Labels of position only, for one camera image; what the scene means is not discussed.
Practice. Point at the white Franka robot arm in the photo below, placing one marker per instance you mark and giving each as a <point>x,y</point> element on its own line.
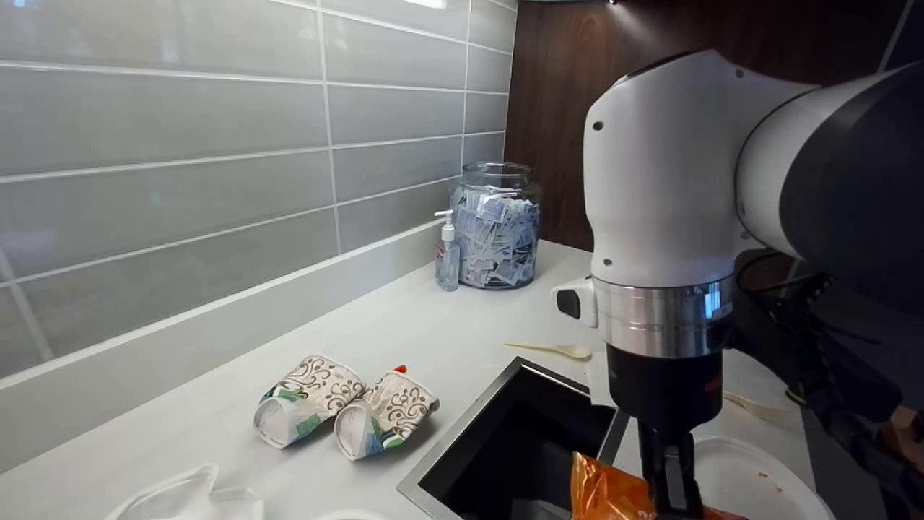
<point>664,175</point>

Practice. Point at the glass jar of blue packets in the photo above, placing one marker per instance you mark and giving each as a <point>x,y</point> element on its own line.
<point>495,233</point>

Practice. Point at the orange snack packet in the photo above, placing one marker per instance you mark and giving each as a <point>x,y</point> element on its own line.
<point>608,492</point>

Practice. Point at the small clear pump bottle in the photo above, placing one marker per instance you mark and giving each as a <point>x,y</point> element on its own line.
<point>449,263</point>

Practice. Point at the small red scrap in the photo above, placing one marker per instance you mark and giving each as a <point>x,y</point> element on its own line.
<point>403,367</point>

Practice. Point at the small pale wooden spoon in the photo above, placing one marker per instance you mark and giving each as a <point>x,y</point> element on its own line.
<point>553,350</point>

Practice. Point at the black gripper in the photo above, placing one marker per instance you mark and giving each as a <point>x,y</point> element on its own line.
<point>664,395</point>

